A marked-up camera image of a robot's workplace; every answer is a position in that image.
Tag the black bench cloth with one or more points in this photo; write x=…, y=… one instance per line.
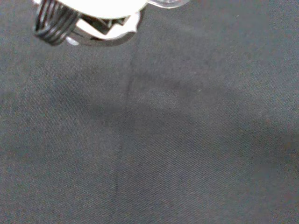
x=149, y=130

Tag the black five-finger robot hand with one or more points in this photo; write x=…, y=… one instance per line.
x=93, y=9

